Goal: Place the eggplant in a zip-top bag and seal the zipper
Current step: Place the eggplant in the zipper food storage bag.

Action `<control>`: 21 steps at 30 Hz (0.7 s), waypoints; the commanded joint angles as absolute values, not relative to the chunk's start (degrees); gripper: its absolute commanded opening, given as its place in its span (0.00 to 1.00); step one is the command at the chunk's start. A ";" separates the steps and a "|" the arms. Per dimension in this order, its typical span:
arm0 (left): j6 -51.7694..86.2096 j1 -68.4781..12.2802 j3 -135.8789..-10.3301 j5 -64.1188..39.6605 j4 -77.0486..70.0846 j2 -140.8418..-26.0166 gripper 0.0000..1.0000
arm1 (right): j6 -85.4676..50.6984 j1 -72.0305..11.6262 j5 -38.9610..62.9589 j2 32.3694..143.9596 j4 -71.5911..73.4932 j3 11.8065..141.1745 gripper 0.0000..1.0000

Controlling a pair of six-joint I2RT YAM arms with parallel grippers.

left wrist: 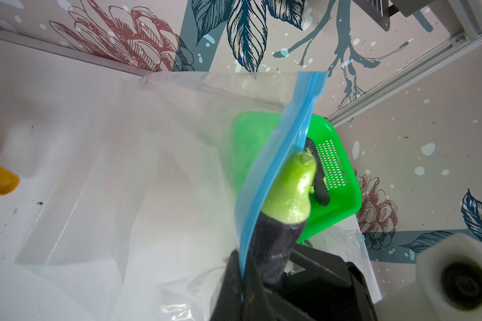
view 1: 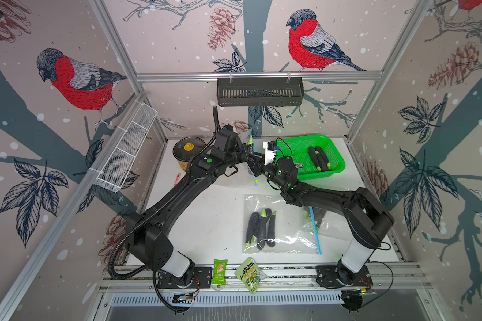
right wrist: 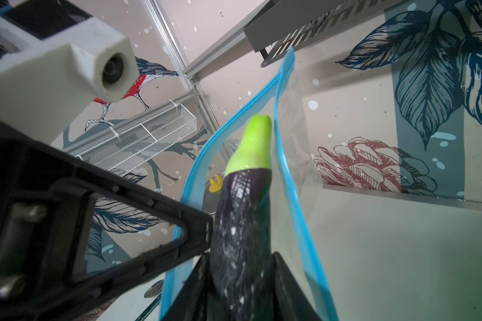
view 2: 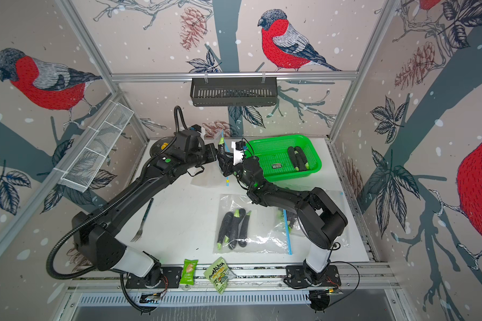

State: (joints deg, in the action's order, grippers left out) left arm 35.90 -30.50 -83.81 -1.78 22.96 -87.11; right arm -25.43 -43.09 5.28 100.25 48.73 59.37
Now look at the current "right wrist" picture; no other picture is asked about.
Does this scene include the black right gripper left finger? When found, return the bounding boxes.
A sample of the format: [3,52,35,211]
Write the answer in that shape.
[162,253,210,321]

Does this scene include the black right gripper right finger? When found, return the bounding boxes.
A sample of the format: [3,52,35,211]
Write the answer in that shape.
[272,252,321,321]

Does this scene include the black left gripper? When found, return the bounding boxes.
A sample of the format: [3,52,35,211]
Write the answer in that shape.
[0,121,212,320]

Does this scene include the yellow pot with lid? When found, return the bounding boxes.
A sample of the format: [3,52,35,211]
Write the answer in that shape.
[209,175,224,193]

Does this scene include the pink handled spoon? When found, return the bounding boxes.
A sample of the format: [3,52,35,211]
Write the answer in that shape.
[143,280,164,298]

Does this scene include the white wire mesh basket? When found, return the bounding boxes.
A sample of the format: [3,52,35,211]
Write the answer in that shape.
[76,104,197,177]

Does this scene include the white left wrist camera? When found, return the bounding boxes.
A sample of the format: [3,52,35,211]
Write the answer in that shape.
[0,1,139,144]

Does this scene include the black hanging wire shelf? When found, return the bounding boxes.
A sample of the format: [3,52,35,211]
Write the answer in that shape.
[244,0,400,68]

